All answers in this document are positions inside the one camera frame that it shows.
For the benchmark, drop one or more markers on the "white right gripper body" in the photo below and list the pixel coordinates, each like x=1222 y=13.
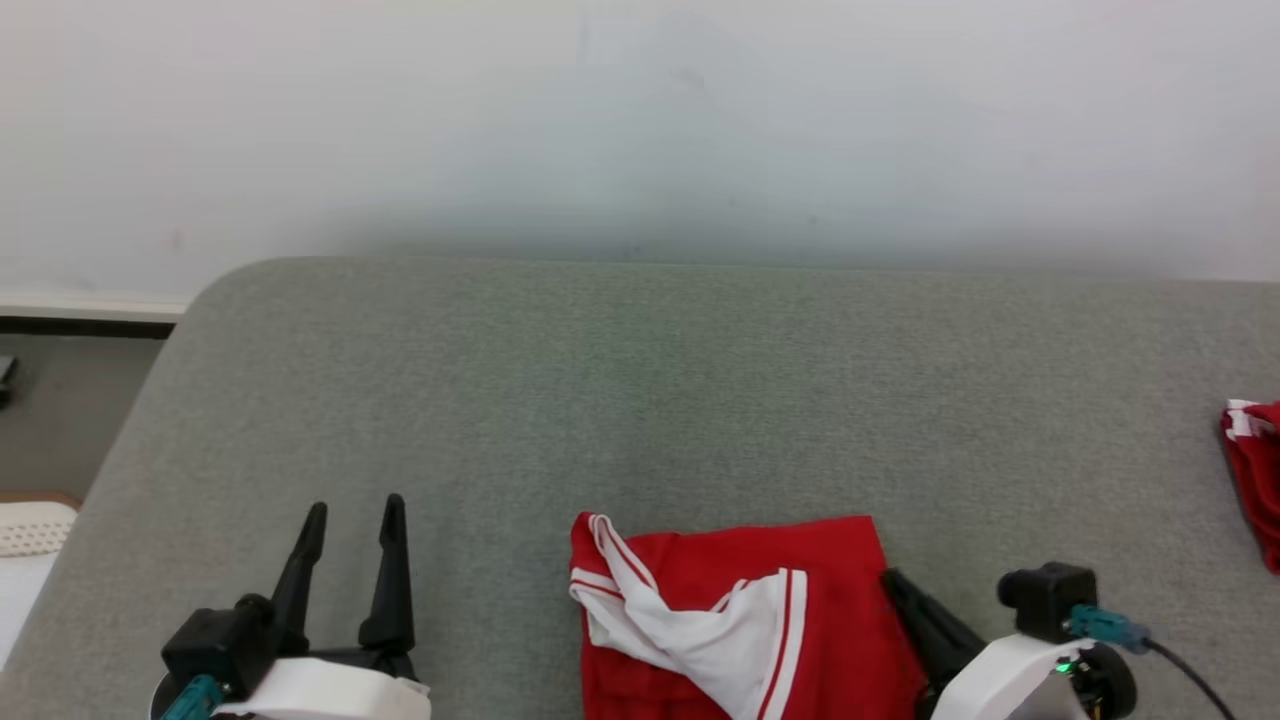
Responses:
x=1000 y=685

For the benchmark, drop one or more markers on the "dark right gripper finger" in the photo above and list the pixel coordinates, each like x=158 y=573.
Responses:
x=935 y=630

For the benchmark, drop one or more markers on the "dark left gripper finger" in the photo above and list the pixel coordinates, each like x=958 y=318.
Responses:
x=392 y=590
x=300 y=590

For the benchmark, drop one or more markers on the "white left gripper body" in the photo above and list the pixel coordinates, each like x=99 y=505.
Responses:
x=330 y=690

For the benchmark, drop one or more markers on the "red Bulls jersey white sleeves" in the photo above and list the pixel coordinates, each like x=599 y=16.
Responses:
x=840 y=620

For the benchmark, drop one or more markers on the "red shorts white side stripe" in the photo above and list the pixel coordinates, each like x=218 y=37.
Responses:
x=1260 y=480

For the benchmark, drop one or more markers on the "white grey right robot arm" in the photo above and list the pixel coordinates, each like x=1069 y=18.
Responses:
x=1108 y=685

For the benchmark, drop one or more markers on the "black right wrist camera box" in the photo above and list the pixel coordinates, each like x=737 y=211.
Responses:
x=1045 y=600

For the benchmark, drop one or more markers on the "white wall baseboard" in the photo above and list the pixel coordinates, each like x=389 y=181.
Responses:
x=80 y=305

